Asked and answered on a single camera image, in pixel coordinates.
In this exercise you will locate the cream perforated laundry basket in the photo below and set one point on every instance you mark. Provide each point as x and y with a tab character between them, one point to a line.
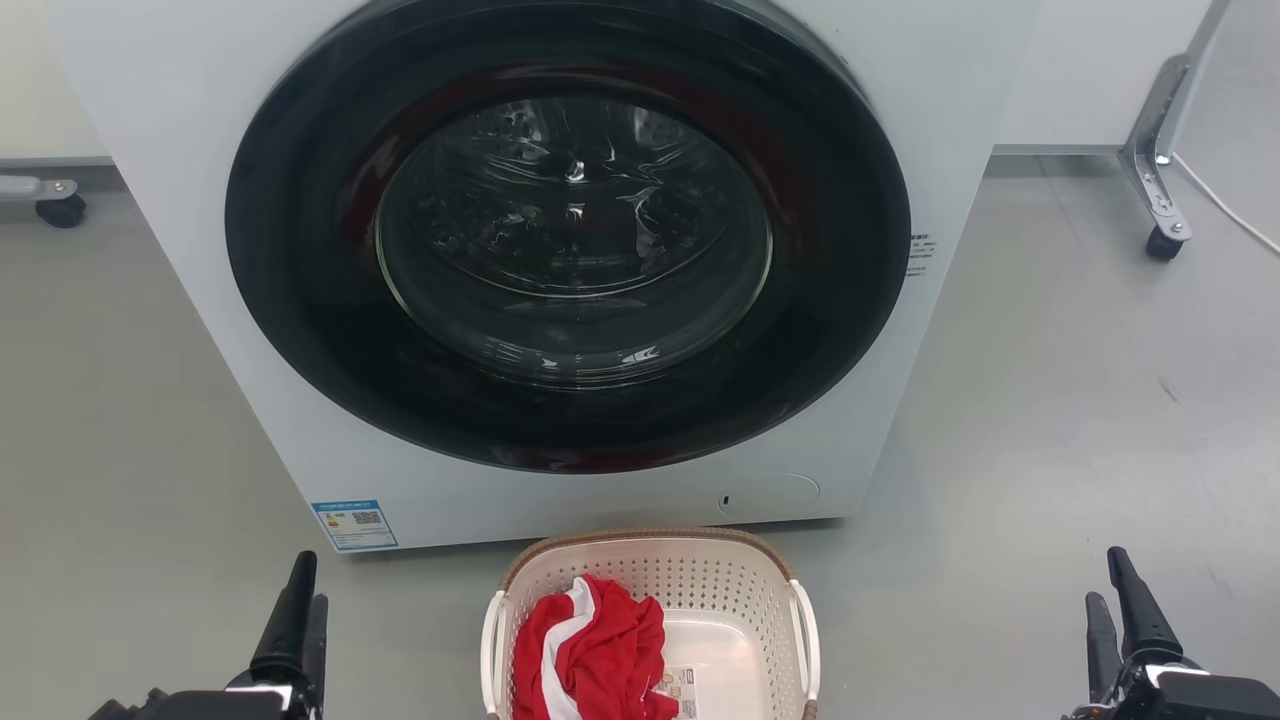
720	590

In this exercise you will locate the black round washing machine door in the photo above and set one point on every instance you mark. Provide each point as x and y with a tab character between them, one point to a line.
300	280

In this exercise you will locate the round filter cover flap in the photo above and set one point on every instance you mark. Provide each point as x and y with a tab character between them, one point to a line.
770	497

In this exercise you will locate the blue energy label sticker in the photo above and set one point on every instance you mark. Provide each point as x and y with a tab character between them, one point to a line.
354	525

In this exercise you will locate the red and white garment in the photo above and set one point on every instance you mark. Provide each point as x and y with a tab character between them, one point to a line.
600	650

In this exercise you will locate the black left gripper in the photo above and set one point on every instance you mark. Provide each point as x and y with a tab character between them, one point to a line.
220	706

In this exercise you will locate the printed white paper label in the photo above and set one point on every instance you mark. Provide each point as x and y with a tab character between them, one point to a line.
678	692

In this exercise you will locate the metal frame leg with caster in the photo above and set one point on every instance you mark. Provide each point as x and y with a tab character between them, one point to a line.
1150	150

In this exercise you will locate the grey bracket with black caster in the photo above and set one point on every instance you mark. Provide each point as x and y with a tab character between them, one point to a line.
55	200

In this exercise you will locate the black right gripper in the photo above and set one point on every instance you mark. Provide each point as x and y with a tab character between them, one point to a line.
1200	700

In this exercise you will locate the white washing machine body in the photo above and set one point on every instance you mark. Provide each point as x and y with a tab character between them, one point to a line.
200	150

